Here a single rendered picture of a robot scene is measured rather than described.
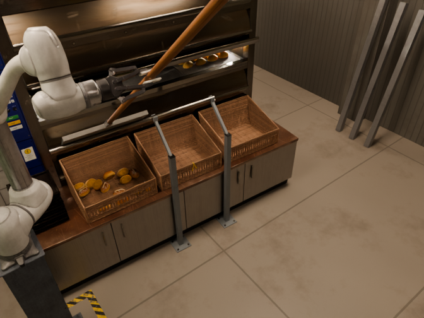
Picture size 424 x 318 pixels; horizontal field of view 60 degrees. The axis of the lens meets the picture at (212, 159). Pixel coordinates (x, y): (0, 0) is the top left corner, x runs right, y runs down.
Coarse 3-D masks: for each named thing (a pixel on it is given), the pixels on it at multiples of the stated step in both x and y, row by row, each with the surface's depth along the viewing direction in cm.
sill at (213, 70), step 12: (240, 60) 330; (204, 72) 311; (216, 72) 316; (156, 84) 295; (168, 84) 296; (180, 84) 302; (120, 96) 280; (96, 108) 271; (48, 120) 256; (60, 120) 261
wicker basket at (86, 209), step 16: (112, 144) 292; (128, 144) 299; (64, 160) 275; (80, 160) 281; (96, 160) 288; (112, 160) 296; (128, 160) 303; (64, 176) 278; (80, 176) 285; (96, 176) 292; (144, 176) 294; (96, 192) 283; (112, 192) 282; (128, 192) 266; (144, 192) 283; (80, 208) 268; (96, 208) 256; (112, 208) 264
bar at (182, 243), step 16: (160, 128) 260; (224, 128) 279; (64, 144) 233; (224, 144) 285; (224, 160) 294; (176, 176) 268; (224, 176) 304; (176, 192) 278; (224, 192) 316; (176, 208) 287; (224, 208) 327; (176, 224) 300; (224, 224) 333; (176, 240) 319
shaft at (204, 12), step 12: (216, 0) 83; (228, 0) 82; (204, 12) 88; (216, 12) 87; (192, 24) 95; (204, 24) 93; (180, 36) 104; (192, 36) 100; (180, 48) 108; (168, 60) 117; (156, 72) 129; (120, 108) 184; (108, 120) 217
